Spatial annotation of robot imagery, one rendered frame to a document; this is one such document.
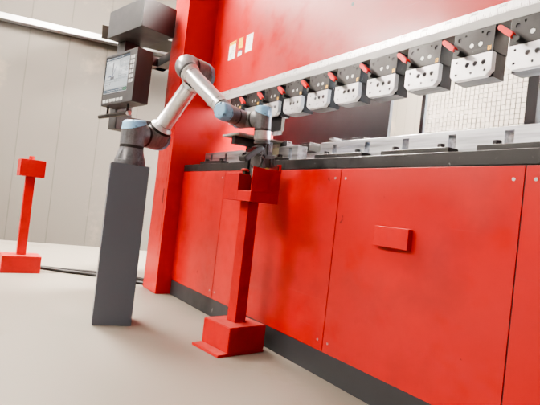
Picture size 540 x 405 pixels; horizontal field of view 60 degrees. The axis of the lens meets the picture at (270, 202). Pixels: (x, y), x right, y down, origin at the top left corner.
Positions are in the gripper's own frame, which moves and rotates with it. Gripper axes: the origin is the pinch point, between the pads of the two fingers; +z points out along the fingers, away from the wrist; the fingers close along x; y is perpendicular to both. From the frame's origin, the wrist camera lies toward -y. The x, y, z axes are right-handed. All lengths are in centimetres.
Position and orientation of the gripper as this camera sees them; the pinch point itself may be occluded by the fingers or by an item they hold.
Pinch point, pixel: (255, 186)
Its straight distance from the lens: 208.6
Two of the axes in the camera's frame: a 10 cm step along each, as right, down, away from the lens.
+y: 7.5, 0.2, 6.6
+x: -6.5, -0.6, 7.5
